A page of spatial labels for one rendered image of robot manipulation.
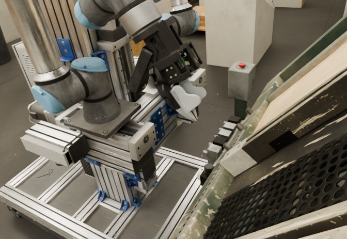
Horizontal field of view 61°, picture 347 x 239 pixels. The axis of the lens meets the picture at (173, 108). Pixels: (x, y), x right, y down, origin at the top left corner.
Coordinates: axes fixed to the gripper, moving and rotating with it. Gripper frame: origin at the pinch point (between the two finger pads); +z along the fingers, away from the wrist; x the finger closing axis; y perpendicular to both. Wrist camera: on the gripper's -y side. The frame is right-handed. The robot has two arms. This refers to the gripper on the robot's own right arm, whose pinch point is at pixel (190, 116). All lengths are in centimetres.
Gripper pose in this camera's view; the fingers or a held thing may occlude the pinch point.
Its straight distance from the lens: 62.9
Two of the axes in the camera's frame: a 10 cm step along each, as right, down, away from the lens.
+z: 5.1, 8.2, 2.4
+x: 3.8, -4.7, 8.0
